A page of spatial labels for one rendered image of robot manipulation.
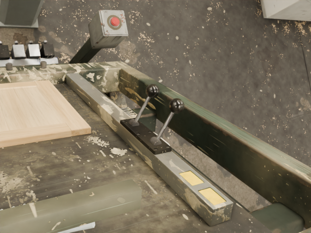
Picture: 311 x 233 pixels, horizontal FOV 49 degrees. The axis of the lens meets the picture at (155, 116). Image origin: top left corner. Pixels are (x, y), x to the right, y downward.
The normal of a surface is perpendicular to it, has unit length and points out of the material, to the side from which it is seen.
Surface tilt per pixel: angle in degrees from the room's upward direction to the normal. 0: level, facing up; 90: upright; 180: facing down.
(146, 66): 0
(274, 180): 90
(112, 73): 30
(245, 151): 90
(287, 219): 60
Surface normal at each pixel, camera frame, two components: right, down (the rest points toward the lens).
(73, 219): 0.49, 0.37
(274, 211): 0.07, -0.92
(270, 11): -0.87, 0.09
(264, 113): 0.47, -0.15
